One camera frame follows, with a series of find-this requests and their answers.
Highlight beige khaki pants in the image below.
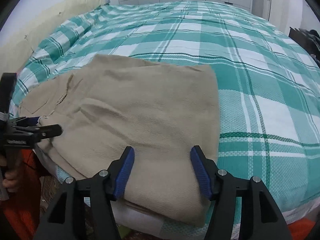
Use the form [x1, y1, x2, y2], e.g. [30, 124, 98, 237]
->
[18, 55, 220, 226]

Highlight person left hand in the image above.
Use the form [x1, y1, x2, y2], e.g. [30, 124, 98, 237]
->
[2, 158, 20, 193]

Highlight cream padded headboard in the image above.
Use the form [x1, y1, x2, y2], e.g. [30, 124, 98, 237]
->
[1, 0, 105, 73]

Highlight teal plaid bed cover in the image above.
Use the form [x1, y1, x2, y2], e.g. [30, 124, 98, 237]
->
[10, 1, 319, 223]

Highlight dark clothes pile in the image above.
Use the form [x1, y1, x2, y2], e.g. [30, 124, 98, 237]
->
[304, 29, 319, 61]

